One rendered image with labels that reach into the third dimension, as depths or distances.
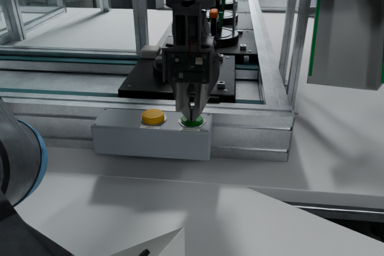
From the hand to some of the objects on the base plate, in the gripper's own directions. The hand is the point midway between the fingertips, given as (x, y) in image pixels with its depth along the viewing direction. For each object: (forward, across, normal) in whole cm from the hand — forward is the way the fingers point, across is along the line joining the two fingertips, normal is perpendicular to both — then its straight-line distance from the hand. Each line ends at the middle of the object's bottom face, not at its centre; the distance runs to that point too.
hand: (192, 111), depth 61 cm
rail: (+12, -26, +6) cm, 29 cm away
